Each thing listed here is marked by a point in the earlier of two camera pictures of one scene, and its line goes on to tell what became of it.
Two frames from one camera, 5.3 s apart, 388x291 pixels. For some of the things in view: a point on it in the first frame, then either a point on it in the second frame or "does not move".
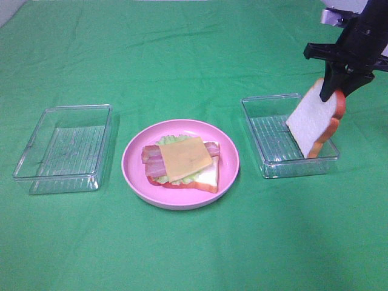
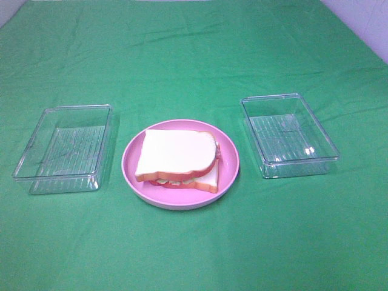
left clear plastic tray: x=66 y=152 does not move
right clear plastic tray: x=277 y=153 does not move
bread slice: x=313 y=120 to x=174 y=154
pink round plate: x=179 y=198 does not move
